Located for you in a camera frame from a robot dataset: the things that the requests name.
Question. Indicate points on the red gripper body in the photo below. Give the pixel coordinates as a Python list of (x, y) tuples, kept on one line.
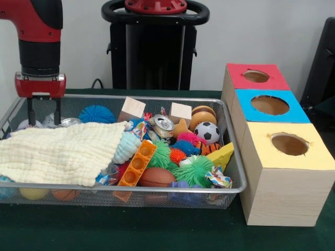
[(39, 87)]

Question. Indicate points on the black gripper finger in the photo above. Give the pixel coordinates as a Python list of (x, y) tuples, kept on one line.
[(57, 111), (31, 111)]

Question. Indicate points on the clear plastic bottle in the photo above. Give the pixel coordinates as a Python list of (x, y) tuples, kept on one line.
[(48, 120)]

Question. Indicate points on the cream waffle cloth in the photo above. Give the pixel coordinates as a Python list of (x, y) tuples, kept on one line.
[(57, 154)]

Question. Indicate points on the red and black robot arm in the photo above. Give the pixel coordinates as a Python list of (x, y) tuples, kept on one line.
[(39, 39)]

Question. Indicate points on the silver mesh bin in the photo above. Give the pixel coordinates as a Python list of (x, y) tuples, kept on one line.
[(104, 201)]

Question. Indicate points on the wooden box with three holes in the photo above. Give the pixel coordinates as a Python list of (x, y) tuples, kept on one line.
[(282, 196)]

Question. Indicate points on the white baseball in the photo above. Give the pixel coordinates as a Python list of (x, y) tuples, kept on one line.
[(23, 125)]

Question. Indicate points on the blue spiky ball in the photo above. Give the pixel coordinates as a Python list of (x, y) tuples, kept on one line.
[(97, 114)]

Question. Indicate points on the large wooden block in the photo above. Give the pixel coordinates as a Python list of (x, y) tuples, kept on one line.
[(132, 108)]

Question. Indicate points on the orange plastic block with holes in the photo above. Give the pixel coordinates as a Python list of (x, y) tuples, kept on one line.
[(137, 163)]

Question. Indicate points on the crushed silver can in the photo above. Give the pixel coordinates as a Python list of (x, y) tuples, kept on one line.
[(164, 125)]

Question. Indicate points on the small wooden block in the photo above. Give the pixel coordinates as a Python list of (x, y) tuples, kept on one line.
[(180, 111)]

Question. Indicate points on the toy hamburger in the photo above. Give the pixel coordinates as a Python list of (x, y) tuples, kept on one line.
[(202, 115)]

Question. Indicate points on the green spiky ball with eyes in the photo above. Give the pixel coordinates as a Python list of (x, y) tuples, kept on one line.
[(195, 171)]

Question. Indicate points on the small soccer ball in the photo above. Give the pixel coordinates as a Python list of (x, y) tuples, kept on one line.
[(206, 132)]

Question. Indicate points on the dark green tablecloth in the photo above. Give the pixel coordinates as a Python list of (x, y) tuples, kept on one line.
[(157, 230)]

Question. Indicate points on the black monitor on stand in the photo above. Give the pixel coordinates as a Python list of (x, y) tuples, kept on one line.
[(322, 73)]

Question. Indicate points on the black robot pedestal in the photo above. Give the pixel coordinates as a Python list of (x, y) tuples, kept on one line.
[(154, 57)]

